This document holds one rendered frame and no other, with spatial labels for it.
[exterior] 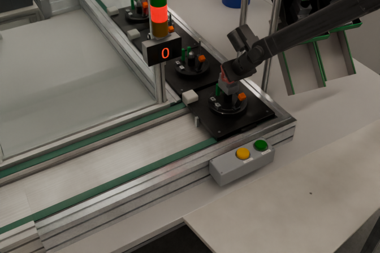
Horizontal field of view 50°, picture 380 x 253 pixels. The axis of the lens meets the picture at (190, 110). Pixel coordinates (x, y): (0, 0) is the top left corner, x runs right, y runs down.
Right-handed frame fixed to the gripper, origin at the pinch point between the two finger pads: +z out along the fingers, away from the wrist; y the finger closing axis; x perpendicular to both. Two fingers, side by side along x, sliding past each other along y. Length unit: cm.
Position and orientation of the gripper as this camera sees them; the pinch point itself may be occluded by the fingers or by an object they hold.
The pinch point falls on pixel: (228, 76)
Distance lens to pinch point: 138.5
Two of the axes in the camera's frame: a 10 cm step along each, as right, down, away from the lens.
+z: -3.1, 2.3, 9.2
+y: -8.7, 3.3, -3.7
